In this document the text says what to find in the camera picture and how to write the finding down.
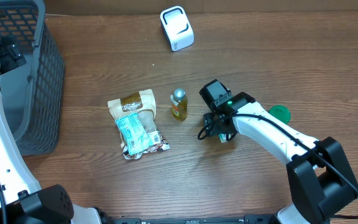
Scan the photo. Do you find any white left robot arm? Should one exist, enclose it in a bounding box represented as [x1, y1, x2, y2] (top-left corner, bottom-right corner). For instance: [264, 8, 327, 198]
[0, 63, 101, 223]

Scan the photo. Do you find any yellow oil bottle silver cap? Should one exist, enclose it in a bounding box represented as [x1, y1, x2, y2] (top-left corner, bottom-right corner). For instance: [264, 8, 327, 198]
[170, 88, 188, 122]

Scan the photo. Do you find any grey plastic mesh basket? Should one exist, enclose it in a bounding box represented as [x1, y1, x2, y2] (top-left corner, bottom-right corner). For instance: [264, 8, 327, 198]
[0, 0, 65, 156]

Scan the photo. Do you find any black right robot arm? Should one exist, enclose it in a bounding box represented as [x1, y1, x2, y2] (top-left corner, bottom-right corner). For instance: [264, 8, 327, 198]
[198, 80, 358, 223]

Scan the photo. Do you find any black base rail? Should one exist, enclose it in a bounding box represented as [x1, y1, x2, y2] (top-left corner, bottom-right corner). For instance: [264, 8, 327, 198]
[110, 213, 331, 224]

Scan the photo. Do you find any small Kleenex tissue pack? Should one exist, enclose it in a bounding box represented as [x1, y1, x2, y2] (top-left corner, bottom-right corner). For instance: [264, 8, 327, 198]
[219, 133, 230, 143]

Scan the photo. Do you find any white red snack packet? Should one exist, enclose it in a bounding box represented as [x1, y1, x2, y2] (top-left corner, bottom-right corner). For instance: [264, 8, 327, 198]
[121, 130, 170, 160]

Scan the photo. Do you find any clear brown snack bag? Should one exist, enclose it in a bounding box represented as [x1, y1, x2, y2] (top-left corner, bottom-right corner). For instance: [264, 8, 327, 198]
[108, 89, 158, 145]

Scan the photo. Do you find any teal large tissue pack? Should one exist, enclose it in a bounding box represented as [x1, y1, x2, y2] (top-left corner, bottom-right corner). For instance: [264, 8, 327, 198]
[115, 113, 153, 156]

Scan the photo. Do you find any green lid white jar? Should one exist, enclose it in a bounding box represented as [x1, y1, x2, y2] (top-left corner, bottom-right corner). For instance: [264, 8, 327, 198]
[268, 105, 291, 124]

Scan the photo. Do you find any white barcode scanner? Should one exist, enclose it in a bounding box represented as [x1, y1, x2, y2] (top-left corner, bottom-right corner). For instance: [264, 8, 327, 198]
[160, 6, 195, 52]

